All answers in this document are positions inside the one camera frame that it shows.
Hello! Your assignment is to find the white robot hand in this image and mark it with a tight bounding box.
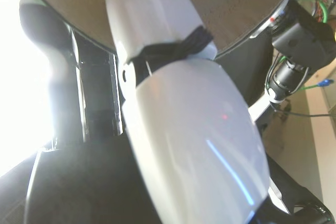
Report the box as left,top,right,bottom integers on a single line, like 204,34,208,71
18,0,271,224

